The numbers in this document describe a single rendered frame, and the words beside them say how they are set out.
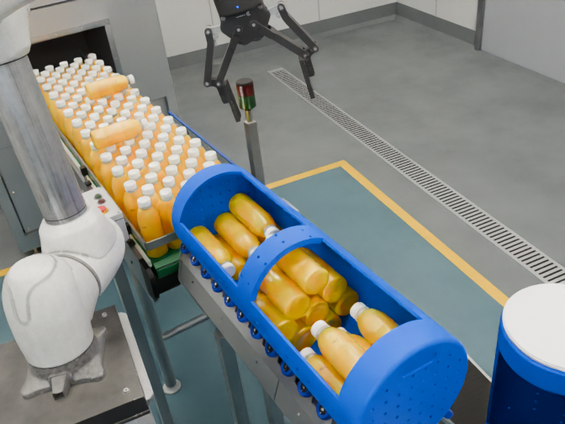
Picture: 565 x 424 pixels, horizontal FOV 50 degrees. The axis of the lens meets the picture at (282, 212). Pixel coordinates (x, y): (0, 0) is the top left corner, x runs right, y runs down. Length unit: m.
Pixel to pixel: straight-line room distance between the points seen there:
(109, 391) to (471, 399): 1.48
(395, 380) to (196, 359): 1.83
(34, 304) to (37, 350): 0.11
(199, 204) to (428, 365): 0.87
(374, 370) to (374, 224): 2.45
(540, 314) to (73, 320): 1.05
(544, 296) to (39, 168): 1.20
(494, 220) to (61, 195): 2.66
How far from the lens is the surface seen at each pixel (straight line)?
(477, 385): 2.53
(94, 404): 1.40
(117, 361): 1.48
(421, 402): 1.27
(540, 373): 1.45
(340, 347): 1.26
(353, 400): 1.16
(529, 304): 1.55
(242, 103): 2.22
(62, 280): 1.37
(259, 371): 1.62
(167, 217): 1.93
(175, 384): 2.77
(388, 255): 3.31
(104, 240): 1.51
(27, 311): 1.37
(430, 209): 3.67
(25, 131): 1.41
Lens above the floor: 2.07
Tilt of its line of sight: 34 degrees down
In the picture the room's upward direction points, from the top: 7 degrees counter-clockwise
